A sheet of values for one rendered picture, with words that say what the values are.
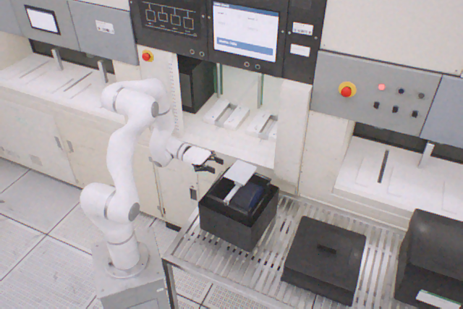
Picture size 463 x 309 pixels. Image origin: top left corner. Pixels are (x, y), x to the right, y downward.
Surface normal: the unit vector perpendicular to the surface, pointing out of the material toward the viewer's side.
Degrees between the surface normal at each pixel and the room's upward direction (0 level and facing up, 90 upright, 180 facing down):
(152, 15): 90
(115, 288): 0
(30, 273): 0
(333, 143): 90
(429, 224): 0
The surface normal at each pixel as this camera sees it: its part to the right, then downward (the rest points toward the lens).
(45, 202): 0.00, -0.77
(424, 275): -0.40, 0.58
